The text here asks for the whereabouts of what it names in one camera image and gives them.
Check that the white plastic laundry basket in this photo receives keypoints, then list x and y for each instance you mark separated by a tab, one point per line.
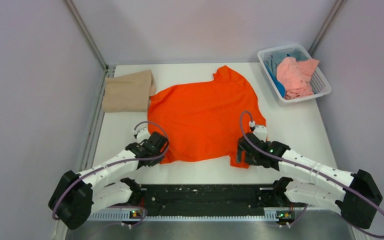
319	83

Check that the aluminium frame rail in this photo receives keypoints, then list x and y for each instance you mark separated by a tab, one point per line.
87	152

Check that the orange t shirt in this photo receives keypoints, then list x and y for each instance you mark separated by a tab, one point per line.
202	119

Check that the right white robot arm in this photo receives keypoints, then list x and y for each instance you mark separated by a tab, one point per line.
354	196

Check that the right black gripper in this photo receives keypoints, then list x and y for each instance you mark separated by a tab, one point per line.
250	161

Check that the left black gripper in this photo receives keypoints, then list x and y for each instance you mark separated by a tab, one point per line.
156	161

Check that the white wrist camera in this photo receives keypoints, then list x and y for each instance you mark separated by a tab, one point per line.
141	134
260	131

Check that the folded beige t shirt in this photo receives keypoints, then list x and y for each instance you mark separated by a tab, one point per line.
128	93

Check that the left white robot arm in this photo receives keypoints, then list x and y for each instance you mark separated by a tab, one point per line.
80	194

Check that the grey blue t shirt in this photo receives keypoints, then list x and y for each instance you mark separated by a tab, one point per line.
274	59

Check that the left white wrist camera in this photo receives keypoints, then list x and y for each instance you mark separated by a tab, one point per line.
141	134

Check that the pink t shirt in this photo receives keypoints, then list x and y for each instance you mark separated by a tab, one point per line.
296	76

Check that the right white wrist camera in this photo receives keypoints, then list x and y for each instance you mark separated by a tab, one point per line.
260	131

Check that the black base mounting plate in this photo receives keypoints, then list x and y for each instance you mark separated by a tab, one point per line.
207	200

